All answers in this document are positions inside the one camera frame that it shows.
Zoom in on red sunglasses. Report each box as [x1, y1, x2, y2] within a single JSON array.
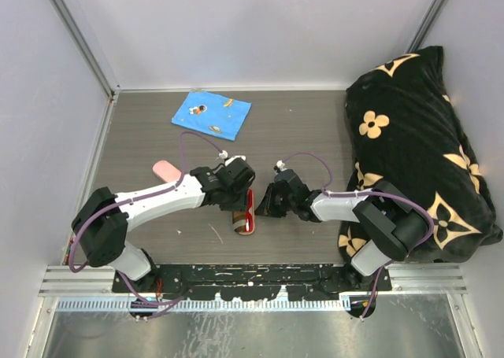
[[244, 189, 255, 235]]

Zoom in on brown striped glasses case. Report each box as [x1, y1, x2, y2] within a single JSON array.
[[232, 211, 255, 236]]

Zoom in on pink glasses case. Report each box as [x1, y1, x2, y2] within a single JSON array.
[[152, 161, 181, 183]]

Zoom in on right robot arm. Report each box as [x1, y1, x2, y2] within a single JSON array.
[[254, 169, 435, 290]]

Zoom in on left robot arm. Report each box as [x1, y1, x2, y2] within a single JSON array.
[[69, 156, 255, 292]]

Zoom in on blue cartoon print cloth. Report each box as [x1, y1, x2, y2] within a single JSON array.
[[171, 91, 252, 142]]

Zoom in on black floral plush pillow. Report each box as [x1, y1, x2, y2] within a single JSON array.
[[345, 46, 503, 263]]

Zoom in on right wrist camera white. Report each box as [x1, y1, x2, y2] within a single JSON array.
[[274, 160, 286, 173]]

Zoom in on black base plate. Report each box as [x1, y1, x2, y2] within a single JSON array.
[[132, 264, 373, 301]]

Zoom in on aluminium front rail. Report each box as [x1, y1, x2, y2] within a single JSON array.
[[39, 264, 467, 317]]

